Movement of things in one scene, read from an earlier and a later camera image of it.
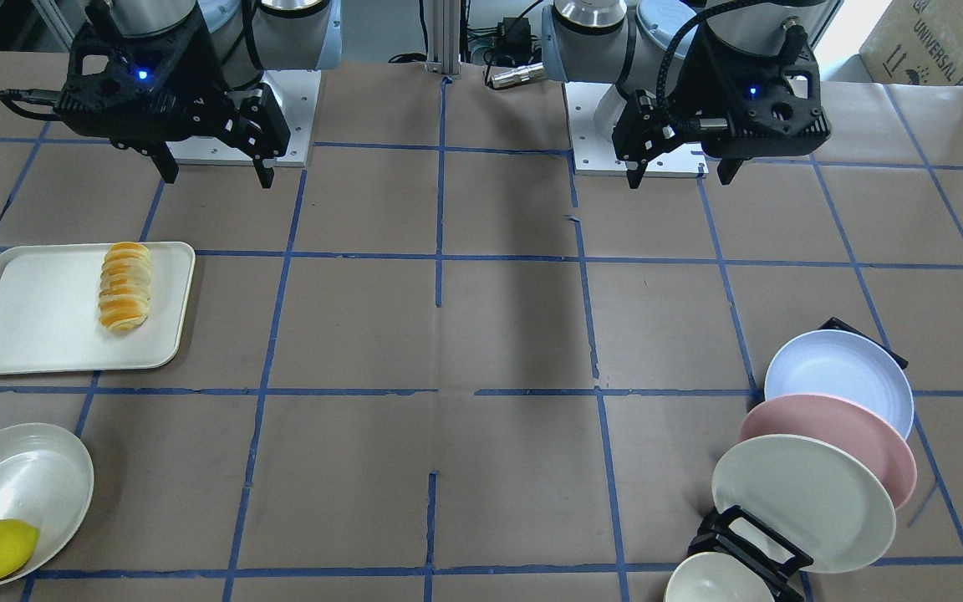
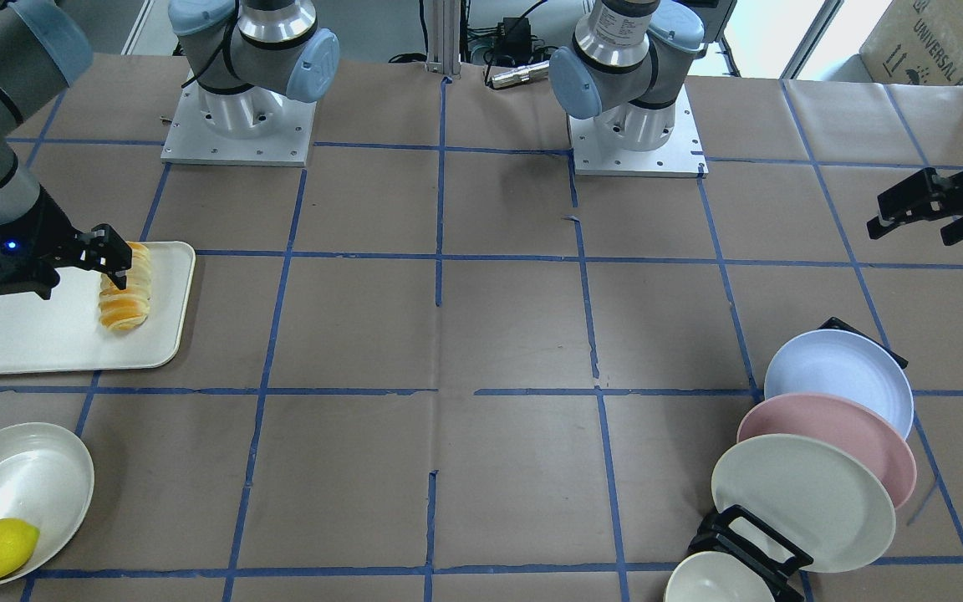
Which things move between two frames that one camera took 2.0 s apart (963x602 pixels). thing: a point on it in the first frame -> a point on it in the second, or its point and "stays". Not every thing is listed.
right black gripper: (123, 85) -> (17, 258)
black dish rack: (732, 533) stays
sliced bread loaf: (125, 286) stays
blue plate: (847, 365) stays
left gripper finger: (645, 128) -> (926, 193)
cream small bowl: (715, 577) stays
